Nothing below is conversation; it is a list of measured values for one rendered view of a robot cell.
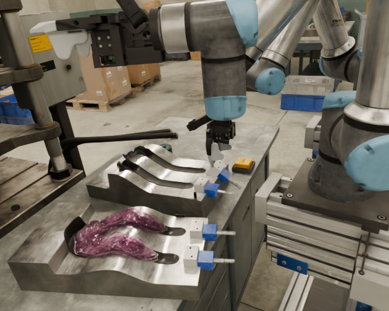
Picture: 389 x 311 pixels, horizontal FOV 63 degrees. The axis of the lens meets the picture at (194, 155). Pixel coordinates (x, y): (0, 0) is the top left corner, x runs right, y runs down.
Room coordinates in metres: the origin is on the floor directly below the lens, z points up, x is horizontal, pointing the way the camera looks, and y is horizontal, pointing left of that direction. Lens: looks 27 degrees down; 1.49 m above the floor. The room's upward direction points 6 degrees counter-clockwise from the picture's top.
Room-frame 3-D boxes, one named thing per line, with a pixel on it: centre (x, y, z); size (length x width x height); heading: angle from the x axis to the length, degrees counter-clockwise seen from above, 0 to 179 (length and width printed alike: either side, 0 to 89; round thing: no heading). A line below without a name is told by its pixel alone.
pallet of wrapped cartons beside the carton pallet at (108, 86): (5.25, 1.59, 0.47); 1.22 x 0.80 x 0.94; 63
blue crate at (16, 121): (4.35, 2.34, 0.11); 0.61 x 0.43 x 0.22; 65
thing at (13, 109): (4.35, 2.34, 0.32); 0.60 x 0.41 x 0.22; 65
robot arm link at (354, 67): (1.05, -0.63, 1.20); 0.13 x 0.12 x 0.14; 19
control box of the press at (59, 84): (1.58, 0.67, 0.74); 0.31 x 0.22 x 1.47; 152
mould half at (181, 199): (1.07, 0.15, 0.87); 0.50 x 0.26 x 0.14; 62
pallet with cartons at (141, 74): (6.18, 1.20, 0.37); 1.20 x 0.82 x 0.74; 67
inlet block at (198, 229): (0.72, -0.03, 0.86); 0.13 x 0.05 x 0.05; 79
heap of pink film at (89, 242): (0.72, 0.24, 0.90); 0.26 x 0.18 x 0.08; 79
